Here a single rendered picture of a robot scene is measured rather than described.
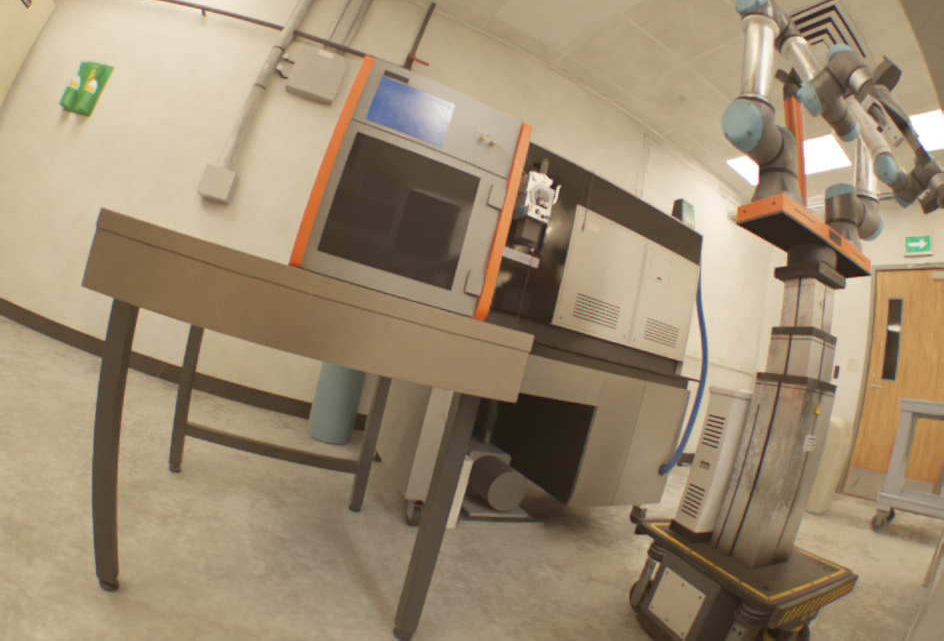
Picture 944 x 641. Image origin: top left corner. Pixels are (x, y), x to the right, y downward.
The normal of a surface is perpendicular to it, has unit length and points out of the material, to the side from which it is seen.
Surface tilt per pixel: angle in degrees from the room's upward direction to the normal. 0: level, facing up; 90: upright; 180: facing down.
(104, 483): 90
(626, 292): 90
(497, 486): 90
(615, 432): 90
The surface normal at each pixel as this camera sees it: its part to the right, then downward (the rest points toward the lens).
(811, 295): -0.94, -0.26
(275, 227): 0.39, -0.02
